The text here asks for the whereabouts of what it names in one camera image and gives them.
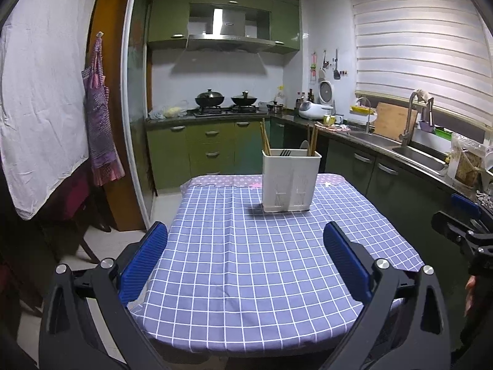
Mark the white window blind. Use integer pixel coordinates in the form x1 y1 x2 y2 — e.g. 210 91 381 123
348 0 493 128

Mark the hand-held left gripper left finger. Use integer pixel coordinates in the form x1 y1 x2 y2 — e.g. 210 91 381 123
39 221 174 370

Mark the dark red wooden chair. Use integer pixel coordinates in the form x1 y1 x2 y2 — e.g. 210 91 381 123
36 162 116 265

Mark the white hanging sheet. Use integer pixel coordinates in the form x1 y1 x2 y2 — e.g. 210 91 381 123
0 0 103 220

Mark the pink dish cloth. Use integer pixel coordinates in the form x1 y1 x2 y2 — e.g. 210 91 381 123
314 122 351 134

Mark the white framed glass door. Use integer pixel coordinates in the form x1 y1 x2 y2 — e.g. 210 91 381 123
121 0 155 229

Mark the dark kitchen countertop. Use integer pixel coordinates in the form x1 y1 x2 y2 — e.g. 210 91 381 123
145 108 493 201

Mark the thin curved faucet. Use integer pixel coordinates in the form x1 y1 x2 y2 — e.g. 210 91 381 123
356 97 373 134

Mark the green wall cabinet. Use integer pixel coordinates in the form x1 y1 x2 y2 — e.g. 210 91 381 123
148 0 301 55

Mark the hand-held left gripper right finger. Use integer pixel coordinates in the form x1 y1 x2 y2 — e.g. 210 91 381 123
320 221 451 370

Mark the plastic bag of food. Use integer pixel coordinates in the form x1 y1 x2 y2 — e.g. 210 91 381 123
149 102 189 120

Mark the white rice cooker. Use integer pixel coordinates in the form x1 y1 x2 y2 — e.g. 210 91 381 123
298 80 336 121

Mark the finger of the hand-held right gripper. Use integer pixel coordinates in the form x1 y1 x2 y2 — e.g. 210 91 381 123
451 193 493 236
431 211 493 253

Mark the person's right hand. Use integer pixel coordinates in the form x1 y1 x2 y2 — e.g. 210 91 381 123
464 275 477 317

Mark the large steel faucet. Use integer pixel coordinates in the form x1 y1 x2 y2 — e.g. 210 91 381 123
398 90 434 148

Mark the clear plastic bag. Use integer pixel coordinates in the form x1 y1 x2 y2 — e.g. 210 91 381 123
449 133 488 189

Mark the purple checkered apron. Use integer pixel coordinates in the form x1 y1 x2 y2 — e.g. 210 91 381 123
82 33 126 187

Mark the white plastic utensil holder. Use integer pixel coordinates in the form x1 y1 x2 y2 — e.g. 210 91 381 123
262 150 322 213

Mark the steel kitchen sink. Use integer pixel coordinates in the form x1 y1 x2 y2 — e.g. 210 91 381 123
348 131 449 174

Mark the blue checkered tablecloth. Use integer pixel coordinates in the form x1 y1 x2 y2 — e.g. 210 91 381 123
129 175 424 359

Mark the dark green base cabinet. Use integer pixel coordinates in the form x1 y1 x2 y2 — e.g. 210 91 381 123
270 117 493 290

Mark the gas stove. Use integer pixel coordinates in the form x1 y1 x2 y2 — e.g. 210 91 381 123
193 106 270 117

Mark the steel range hood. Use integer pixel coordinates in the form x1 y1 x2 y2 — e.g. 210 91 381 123
185 4 276 52

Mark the wooden cutting board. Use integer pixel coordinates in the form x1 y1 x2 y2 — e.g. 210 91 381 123
373 102 418 142

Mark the black wok with lid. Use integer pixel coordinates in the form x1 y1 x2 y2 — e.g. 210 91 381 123
194 88 225 108
230 90 259 106

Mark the light green base cabinet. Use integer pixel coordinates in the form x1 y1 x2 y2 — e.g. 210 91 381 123
145 117 286 191

